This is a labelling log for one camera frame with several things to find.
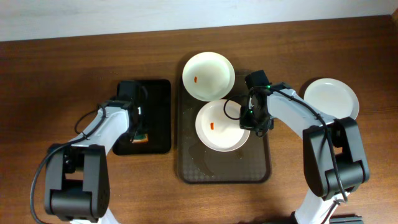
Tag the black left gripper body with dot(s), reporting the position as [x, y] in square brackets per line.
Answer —
[137, 128]

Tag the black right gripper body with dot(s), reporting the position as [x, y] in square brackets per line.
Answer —
[254, 123]

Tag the green and yellow sponge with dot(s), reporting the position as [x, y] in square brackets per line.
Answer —
[140, 139]

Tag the white plate with red stain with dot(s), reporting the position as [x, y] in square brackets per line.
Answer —
[218, 132]

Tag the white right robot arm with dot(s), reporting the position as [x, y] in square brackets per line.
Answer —
[334, 159]

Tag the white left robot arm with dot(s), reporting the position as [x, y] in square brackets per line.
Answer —
[77, 188]

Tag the small black tray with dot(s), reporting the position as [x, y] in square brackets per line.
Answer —
[157, 111]

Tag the white plate at tray top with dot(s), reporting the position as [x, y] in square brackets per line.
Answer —
[208, 76]

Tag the brown checkered serving tray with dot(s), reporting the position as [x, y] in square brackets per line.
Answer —
[198, 164]

